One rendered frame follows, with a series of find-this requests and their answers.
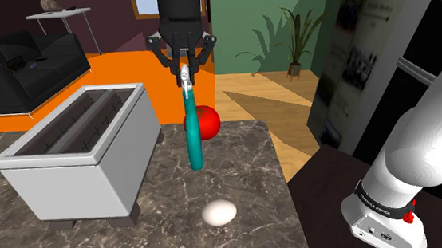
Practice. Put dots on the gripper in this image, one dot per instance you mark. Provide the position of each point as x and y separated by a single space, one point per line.
180 9

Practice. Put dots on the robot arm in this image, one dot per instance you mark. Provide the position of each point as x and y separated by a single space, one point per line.
422 152

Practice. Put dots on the orange rug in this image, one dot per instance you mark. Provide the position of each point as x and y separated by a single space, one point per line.
123 68

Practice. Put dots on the wooden framed window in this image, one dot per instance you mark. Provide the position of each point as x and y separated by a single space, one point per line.
145 2

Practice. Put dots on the red tomato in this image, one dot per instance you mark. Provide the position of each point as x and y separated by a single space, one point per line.
210 122

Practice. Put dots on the green potted plant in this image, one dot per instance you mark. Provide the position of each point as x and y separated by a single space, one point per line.
300 36

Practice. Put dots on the white side table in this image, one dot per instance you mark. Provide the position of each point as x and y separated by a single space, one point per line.
59 13

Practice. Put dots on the black sofa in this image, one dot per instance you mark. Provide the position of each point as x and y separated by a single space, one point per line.
49 69

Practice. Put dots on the white egg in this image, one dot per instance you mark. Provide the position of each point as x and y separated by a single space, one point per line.
219 212

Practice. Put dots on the grey refrigerator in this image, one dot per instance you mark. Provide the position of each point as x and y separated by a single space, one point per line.
356 51

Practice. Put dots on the white toaster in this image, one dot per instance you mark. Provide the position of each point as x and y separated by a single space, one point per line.
77 188

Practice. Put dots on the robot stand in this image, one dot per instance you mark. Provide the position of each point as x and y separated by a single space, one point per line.
321 214

